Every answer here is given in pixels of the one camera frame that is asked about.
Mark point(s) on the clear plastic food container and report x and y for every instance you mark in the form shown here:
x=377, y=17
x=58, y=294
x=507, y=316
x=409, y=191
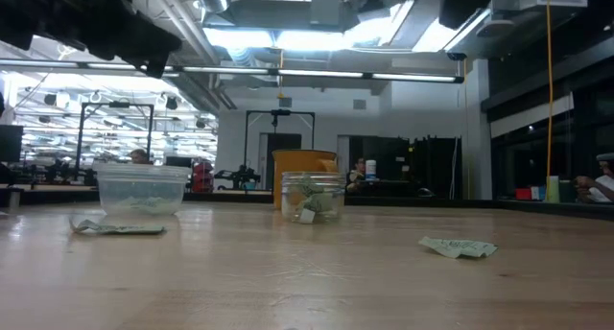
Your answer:
x=110, y=186

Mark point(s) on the black room divider panels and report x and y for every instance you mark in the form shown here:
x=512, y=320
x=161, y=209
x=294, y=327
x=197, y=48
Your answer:
x=422, y=167

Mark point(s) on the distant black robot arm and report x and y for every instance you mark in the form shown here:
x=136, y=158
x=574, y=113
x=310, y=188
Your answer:
x=238, y=176

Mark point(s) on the red tool cart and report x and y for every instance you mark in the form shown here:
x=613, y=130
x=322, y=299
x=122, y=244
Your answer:
x=203, y=176

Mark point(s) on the dark computer monitor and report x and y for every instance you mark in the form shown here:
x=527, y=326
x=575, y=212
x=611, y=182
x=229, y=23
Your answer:
x=10, y=143

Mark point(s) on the grey ceiling unit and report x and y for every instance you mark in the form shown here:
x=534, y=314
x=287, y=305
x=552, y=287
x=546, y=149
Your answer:
x=326, y=11

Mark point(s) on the small clear glass jar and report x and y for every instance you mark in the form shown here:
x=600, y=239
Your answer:
x=289, y=210

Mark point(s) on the person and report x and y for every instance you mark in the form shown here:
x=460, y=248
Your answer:
x=139, y=156
x=357, y=174
x=602, y=186

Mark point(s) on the black aluminium table frame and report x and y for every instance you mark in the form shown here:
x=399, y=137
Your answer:
x=432, y=203

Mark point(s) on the light green cup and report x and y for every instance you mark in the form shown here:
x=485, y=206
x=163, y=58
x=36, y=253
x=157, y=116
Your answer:
x=553, y=190

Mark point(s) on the overhead bar with light strips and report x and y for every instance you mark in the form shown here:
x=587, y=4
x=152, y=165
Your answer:
x=316, y=73

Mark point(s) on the grey square wall speaker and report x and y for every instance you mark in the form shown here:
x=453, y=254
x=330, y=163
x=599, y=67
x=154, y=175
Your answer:
x=359, y=104
x=285, y=102

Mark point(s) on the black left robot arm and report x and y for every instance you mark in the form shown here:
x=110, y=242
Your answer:
x=38, y=8

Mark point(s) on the white wipes canister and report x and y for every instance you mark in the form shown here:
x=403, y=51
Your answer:
x=370, y=170

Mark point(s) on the small red box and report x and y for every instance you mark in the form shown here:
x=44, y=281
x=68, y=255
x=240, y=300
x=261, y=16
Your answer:
x=523, y=194

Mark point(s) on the yellow translucent mug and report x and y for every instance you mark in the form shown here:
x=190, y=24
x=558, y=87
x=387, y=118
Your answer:
x=297, y=164

